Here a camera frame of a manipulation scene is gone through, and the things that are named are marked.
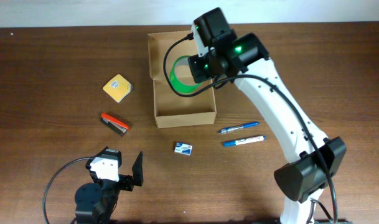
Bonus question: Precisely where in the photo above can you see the red black stapler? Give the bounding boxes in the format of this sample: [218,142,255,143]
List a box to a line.
[100,113,129,136]

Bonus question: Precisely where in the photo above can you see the blue white staples box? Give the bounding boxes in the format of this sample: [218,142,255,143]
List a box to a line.
[174,142,193,156]

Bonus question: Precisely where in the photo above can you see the green tape roll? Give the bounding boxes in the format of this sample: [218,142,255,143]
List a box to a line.
[169,55,200,93]

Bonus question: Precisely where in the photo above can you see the yellow sticky note pad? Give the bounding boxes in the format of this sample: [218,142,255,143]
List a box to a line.
[103,74,133,103]

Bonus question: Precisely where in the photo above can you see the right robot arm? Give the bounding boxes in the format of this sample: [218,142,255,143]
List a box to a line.
[189,7,347,223]

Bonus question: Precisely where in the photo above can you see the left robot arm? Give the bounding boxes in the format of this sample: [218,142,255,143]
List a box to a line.
[75,147,143,224]

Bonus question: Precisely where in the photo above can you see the open brown cardboard box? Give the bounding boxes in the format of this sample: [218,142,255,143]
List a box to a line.
[147,30,217,129]

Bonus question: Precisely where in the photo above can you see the blue ballpoint pen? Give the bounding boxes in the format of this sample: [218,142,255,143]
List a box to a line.
[218,121,259,134]

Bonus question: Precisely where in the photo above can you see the blue white marker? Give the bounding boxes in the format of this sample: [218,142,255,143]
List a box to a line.
[223,136,266,147]

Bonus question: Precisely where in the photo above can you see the right black cable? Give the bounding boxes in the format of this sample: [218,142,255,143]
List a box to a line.
[162,32,339,224]

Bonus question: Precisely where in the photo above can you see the black cable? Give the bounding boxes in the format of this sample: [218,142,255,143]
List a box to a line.
[42,157,95,224]
[162,32,339,224]

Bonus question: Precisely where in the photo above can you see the left black cable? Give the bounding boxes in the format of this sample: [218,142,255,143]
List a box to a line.
[42,157,95,224]

